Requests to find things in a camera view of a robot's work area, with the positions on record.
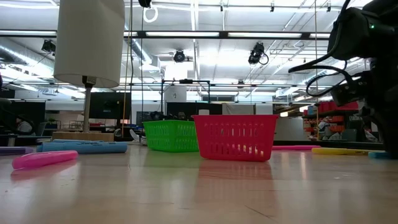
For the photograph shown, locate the black background rig frame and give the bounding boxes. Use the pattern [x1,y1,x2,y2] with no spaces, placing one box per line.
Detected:
[160,78,211,121]

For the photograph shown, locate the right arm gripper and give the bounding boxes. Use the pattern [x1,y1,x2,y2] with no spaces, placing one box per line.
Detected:
[359,58,398,155]

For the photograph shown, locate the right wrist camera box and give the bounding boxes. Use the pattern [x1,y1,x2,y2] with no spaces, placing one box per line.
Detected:
[330,81,369,107]

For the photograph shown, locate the purple marker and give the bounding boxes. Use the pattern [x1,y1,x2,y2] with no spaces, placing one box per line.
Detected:
[0,146,35,156]

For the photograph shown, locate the black overhead camera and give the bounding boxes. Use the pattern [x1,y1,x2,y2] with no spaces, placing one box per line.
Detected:
[248,42,270,66]

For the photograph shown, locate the round black ceiling camera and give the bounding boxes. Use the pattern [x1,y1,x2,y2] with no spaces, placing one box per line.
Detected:
[173,49,187,63]

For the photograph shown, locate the slim blue highlighter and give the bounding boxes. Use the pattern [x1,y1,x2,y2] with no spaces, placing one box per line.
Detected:
[368,151,393,160]

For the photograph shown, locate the red plastic basket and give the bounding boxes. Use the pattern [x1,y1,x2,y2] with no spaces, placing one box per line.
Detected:
[191,114,280,162]

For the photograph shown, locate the yellow highlighter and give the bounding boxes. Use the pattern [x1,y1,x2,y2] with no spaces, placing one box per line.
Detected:
[311,147,379,156]

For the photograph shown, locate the pink highlighter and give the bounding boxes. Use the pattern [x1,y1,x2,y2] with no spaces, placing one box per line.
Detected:
[11,150,79,170]
[272,144,321,151]

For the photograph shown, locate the black monitor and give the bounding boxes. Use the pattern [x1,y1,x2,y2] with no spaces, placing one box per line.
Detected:
[89,91,132,120]

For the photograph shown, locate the shelving with red bins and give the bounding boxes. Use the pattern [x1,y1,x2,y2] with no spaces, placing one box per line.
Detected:
[303,101,360,141]

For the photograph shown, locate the green plastic basket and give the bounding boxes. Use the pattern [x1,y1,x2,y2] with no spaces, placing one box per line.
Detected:
[142,119,200,153]

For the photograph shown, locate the person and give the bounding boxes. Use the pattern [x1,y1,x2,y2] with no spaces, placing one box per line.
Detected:
[14,116,35,135]

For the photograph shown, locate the white hanging ring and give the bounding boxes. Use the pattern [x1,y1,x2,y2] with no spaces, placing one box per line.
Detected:
[142,6,159,24]

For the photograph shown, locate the blue Sharpie highlighter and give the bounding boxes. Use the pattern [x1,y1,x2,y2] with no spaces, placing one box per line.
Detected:
[36,141,129,154]

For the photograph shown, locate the black overhead light bar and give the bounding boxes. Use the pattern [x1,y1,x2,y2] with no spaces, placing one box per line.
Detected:
[0,29,332,40]

